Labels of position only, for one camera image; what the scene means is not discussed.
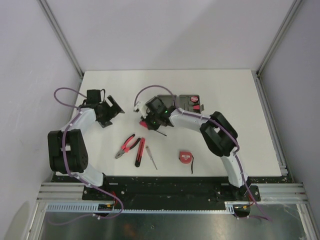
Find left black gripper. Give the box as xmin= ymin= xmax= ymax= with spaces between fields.
xmin=97 ymin=96 xmax=124 ymax=128

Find pink handle bit screwdriver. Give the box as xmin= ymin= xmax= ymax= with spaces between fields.
xmin=139 ymin=121 xmax=167 ymax=137

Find grey plastic tool case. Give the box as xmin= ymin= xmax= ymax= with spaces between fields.
xmin=157 ymin=94 xmax=204 ymax=114

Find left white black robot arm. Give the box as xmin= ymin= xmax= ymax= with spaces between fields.
xmin=47 ymin=87 xmax=124 ymax=200

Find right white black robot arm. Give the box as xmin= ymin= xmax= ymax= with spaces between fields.
xmin=135 ymin=96 xmax=249 ymax=201

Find pink black utility knife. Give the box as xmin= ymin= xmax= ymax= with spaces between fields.
xmin=134 ymin=137 xmax=146 ymax=168

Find clear tester screwdriver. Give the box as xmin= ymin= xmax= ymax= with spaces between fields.
xmin=145 ymin=146 xmax=158 ymax=170

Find pink bit holder in case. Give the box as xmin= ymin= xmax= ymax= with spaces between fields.
xmin=192 ymin=105 xmax=201 ymax=113

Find red round sticker in case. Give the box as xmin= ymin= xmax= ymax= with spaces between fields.
xmin=190 ymin=96 xmax=199 ymax=103

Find pink black pliers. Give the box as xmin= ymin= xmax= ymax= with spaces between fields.
xmin=115 ymin=133 xmax=141 ymax=159

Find red tape measure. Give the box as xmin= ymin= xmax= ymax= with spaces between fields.
xmin=179 ymin=150 xmax=194 ymax=174

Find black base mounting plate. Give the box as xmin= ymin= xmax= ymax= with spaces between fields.
xmin=82 ymin=176 xmax=261 ymax=203

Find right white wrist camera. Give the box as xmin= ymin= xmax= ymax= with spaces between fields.
xmin=133 ymin=101 xmax=148 ymax=119

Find grey slotted cable duct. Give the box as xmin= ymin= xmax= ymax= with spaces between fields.
xmin=46 ymin=202 xmax=251 ymax=214

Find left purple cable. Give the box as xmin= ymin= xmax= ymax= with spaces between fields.
xmin=47 ymin=87 xmax=125 ymax=225

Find right aluminium frame post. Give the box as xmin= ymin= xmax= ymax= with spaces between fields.
xmin=257 ymin=0 xmax=305 ymax=75

